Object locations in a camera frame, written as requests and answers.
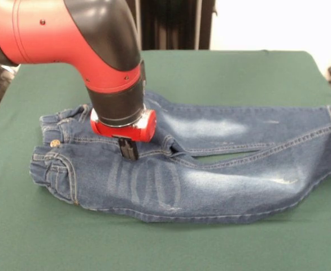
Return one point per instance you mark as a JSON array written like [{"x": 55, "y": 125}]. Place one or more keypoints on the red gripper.
[{"x": 145, "y": 130}]

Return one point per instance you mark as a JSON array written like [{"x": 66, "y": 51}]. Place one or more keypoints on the blue denim jeans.
[{"x": 210, "y": 183}]

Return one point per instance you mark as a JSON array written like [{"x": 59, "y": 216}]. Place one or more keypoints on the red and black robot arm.
[{"x": 69, "y": 36}]

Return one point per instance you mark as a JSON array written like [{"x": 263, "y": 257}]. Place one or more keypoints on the dark green table cloth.
[{"x": 97, "y": 248}]

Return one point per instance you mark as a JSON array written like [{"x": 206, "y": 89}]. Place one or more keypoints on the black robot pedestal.
[{"x": 174, "y": 25}]

